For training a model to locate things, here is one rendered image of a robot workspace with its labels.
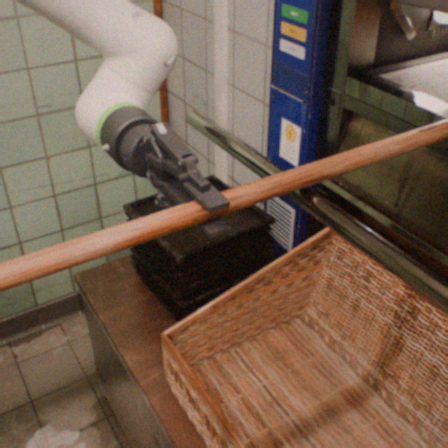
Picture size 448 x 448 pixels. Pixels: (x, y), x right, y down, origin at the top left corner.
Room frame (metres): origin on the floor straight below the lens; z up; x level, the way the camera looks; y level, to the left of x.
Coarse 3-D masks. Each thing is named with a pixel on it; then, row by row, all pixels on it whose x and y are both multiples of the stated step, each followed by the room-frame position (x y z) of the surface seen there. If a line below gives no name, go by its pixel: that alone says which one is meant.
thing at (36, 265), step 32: (320, 160) 0.68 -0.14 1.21; (352, 160) 0.69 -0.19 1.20; (224, 192) 0.59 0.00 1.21; (256, 192) 0.60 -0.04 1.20; (288, 192) 0.63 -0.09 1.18; (128, 224) 0.52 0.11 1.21; (160, 224) 0.53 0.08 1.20; (192, 224) 0.55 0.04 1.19; (32, 256) 0.46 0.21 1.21; (64, 256) 0.47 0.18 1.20; (96, 256) 0.48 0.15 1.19; (0, 288) 0.43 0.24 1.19
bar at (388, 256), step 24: (192, 120) 0.91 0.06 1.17; (216, 144) 0.84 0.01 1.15; (240, 144) 0.80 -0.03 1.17; (264, 168) 0.72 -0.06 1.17; (312, 192) 0.64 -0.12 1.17; (336, 216) 0.59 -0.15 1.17; (360, 240) 0.54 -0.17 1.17; (384, 240) 0.53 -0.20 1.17; (384, 264) 0.50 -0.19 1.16; (408, 264) 0.49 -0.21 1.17; (432, 288) 0.45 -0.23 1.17
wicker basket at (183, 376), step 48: (336, 240) 1.02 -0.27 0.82; (240, 288) 0.90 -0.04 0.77; (288, 288) 0.97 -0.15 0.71; (336, 288) 0.96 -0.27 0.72; (384, 288) 0.87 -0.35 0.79; (192, 336) 0.83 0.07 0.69; (240, 336) 0.90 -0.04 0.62; (288, 336) 0.93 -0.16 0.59; (336, 336) 0.91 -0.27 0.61; (384, 336) 0.82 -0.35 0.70; (432, 336) 0.75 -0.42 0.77; (192, 384) 0.69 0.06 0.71; (240, 384) 0.79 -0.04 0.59; (288, 384) 0.78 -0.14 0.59; (336, 384) 0.78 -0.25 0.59; (240, 432) 0.66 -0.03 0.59; (288, 432) 0.66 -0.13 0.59; (336, 432) 0.66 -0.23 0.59; (384, 432) 0.67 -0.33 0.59; (432, 432) 0.65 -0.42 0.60
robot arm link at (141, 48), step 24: (24, 0) 0.85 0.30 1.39; (48, 0) 0.84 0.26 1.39; (72, 0) 0.85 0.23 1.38; (96, 0) 0.87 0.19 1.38; (120, 0) 0.90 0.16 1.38; (72, 24) 0.86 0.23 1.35; (96, 24) 0.86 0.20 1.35; (120, 24) 0.87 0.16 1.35; (144, 24) 0.88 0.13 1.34; (96, 48) 0.87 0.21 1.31; (120, 48) 0.86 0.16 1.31; (144, 48) 0.87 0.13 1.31; (168, 48) 0.88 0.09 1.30; (120, 72) 0.86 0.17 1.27; (144, 72) 0.86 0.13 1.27; (168, 72) 0.90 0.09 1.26
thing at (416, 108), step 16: (352, 80) 1.09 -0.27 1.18; (368, 80) 1.08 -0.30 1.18; (384, 80) 1.08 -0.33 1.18; (352, 96) 1.09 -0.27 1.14; (368, 96) 1.05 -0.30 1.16; (384, 96) 1.02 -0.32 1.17; (400, 96) 0.99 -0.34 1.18; (416, 96) 0.99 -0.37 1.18; (400, 112) 0.98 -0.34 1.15; (416, 112) 0.95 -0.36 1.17; (432, 112) 0.92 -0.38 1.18
